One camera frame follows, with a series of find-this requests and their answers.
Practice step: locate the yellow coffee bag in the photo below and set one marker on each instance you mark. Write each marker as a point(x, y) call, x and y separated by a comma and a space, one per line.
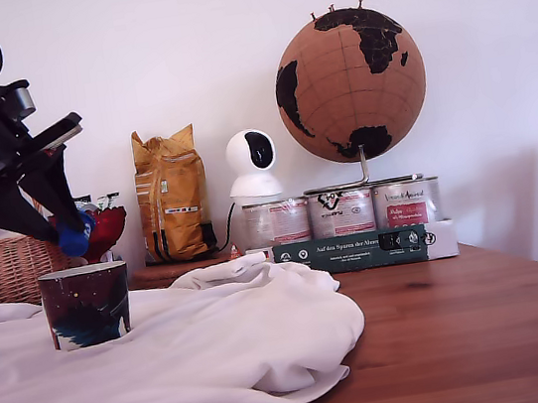
point(171, 200)

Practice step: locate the red coffee cup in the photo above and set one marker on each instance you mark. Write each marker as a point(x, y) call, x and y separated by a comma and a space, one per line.
point(88, 307)

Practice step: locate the black white sachet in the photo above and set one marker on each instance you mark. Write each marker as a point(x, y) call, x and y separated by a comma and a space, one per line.
point(85, 203)

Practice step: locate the green white sachet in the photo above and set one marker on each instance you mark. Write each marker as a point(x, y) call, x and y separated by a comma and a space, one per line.
point(109, 200)

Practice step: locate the wicker basket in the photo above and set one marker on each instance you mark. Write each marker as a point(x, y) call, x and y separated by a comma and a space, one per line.
point(3, 269)

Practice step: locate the red glass bowl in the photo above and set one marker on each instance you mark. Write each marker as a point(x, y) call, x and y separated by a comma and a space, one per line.
point(109, 226)

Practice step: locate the round cork trivet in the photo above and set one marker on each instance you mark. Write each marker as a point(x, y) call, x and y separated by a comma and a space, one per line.
point(159, 276)

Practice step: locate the white cloth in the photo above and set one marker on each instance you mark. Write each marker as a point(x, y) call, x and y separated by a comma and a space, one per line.
point(194, 347)

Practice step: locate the tin can red label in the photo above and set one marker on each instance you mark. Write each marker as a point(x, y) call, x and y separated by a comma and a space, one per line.
point(277, 223)

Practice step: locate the tin can recycling mark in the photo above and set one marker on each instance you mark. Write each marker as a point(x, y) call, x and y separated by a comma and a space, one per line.
point(342, 213)

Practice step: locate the green white cardboard tray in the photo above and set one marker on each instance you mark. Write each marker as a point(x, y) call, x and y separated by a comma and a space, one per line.
point(356, 252)

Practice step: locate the metal globe stand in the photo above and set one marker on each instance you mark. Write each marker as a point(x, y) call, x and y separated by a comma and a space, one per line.
point(363, 168)

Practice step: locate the cork globe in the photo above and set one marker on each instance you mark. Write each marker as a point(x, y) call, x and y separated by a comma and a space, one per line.
point(348, 85)

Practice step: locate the tin can script label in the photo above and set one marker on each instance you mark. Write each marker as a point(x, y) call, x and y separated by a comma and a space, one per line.
point(407, 202)

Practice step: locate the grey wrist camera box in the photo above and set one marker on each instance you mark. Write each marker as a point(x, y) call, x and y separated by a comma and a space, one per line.
point(22, 102)

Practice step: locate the white security camera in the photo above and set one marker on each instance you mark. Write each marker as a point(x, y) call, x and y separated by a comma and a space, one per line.
point(250, 174)

